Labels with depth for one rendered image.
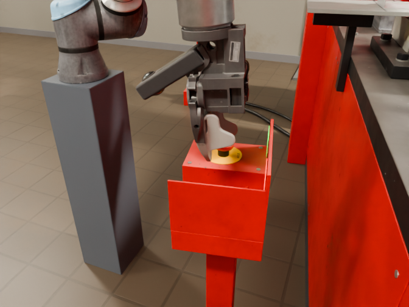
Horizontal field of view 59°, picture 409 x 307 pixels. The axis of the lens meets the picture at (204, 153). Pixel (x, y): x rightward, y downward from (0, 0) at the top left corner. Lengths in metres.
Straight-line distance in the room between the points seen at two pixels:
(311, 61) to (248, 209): 1.45
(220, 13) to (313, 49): 1.49
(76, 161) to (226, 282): 0.69
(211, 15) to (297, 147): 1.72
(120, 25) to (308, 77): 1.14
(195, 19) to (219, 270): 0.51
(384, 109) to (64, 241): 1.41
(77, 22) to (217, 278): 0.77
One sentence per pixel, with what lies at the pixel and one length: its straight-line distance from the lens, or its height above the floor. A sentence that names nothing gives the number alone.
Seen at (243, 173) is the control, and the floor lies 0.78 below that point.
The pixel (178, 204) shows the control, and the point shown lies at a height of 0.76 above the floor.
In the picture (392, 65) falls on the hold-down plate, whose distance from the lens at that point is 0.91.
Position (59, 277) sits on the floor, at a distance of 1.60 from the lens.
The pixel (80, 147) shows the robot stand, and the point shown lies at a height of 0.56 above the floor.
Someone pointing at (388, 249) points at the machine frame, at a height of 0.79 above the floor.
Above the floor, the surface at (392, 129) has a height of 0.88.
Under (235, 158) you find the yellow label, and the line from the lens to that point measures 0.69.
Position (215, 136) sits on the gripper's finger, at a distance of 0.55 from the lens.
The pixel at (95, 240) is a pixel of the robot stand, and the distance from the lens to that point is 1.48.
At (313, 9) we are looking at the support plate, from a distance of 0.96.
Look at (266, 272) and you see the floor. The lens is 1.53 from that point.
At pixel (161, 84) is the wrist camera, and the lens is 0.53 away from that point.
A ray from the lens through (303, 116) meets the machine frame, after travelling 2.06.
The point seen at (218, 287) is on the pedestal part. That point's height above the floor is 0.49.
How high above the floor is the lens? 1.14
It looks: 30 degrees down
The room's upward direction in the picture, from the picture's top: straight up
